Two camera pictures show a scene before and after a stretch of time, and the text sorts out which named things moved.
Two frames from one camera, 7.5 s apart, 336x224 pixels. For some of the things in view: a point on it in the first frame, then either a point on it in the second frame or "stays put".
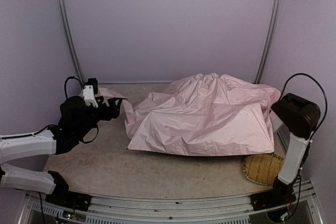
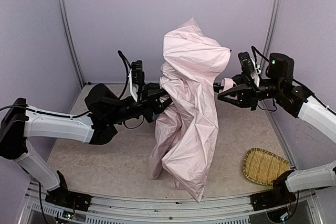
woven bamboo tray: [262, 168] stays put
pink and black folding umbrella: [206, 114] to [190, 71]
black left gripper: [105, 109] to [148, 100]
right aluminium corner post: [275, 14] stays put
